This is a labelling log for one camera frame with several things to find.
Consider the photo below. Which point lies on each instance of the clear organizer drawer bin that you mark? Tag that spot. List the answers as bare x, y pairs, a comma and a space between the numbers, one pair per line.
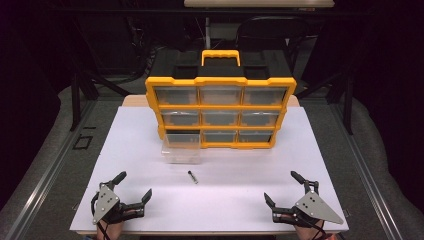
181, 155

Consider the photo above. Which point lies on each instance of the black metal stand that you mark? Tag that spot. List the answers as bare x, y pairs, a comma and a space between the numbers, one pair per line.
349, 100
75, 100

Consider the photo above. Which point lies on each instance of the black chair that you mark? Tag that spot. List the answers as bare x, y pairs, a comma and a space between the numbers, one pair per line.
271, 31

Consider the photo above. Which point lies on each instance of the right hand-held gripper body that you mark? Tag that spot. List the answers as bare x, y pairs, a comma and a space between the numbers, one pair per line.
316, 206

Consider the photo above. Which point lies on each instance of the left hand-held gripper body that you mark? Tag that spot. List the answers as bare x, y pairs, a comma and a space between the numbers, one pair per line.
106, 201

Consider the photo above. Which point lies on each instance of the person's left hand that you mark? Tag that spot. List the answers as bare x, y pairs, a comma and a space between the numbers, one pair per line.
113, 231

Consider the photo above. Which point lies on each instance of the small dark metal screw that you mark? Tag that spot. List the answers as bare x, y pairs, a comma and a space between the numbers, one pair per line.
192, 177

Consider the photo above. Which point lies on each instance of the aluminium floor rail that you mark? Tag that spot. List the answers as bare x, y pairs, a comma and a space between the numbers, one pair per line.
40, 186
370, 186

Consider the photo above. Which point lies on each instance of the yellow and black organizer cabinet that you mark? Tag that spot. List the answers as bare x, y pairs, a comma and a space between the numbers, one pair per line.
220, 71

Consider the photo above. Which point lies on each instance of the grid of clear drawers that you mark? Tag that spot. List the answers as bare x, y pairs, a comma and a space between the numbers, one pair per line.
220, 117

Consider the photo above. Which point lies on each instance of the person's right hand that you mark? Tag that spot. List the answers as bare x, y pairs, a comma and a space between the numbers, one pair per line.
308, 234

